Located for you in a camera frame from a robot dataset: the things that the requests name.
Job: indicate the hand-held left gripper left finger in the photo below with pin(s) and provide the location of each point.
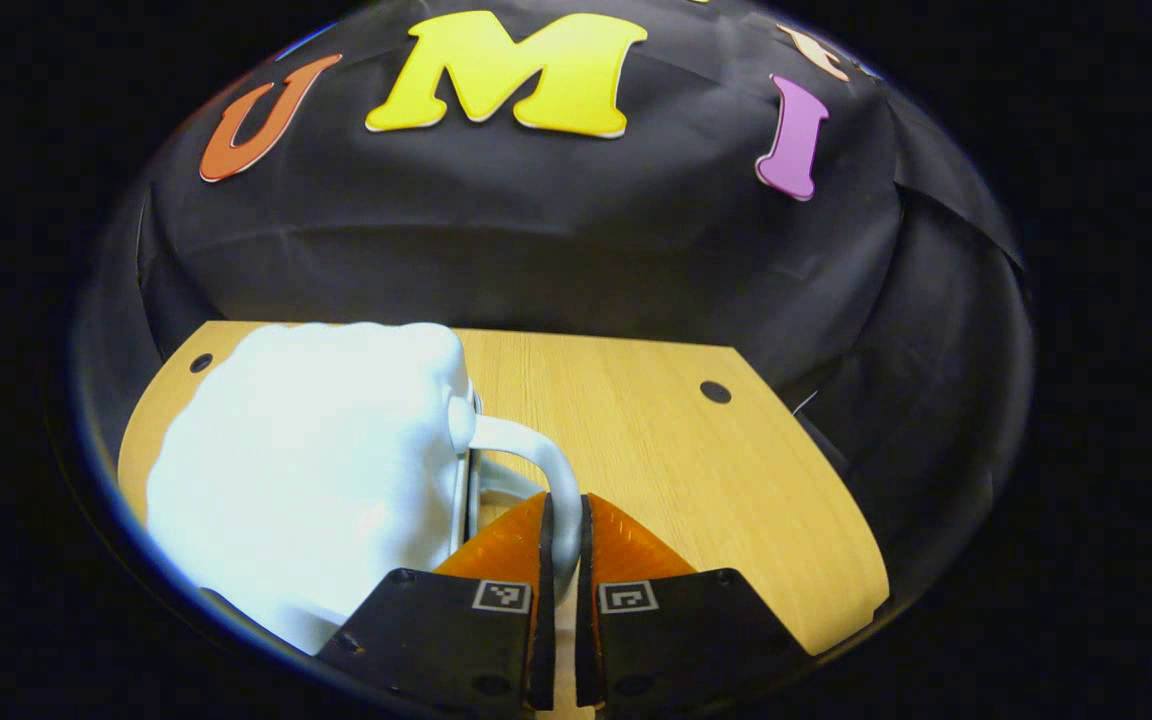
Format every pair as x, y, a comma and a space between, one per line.
546, 620

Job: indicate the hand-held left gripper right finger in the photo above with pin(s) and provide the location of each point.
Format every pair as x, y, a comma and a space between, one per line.
584, 630

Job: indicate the light blue small suitcase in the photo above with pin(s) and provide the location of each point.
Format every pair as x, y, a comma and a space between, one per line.
316, 470

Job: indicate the black backdrop cloth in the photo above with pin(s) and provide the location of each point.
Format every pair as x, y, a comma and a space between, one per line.
556, 230

